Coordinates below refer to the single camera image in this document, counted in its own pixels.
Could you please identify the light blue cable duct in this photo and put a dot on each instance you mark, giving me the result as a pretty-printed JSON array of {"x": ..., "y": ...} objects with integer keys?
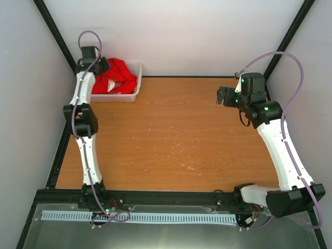
[{"x": 142, "y": 218}]

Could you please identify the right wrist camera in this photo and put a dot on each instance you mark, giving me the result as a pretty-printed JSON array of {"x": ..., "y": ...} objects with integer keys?
[{"x": 241, "y": 81}]

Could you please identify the white plastic basket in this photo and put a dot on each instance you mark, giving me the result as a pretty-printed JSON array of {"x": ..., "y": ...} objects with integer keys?
[{"x": 136, "y": 69}]

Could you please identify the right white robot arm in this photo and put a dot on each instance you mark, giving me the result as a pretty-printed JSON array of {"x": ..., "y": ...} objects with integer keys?
[{"x": 266, "y": 117}]

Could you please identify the red kungfu bear t-shirt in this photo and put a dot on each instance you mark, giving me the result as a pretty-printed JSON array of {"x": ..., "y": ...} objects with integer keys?
[{"x": 117, "y": 80}]

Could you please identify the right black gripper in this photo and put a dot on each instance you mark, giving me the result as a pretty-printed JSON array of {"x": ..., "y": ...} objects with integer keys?
[{"x": 221, "y": 93}]

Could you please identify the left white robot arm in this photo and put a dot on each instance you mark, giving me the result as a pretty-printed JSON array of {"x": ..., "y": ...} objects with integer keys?
[{"x": 84, "y": 123}]

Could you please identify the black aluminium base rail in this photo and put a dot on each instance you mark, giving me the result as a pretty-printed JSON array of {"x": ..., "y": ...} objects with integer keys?
[{"x": 166, "y": 198}]

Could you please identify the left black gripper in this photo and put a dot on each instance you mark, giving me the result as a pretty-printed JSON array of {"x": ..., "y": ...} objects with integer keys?
[{"x": 106, "y": 65}]

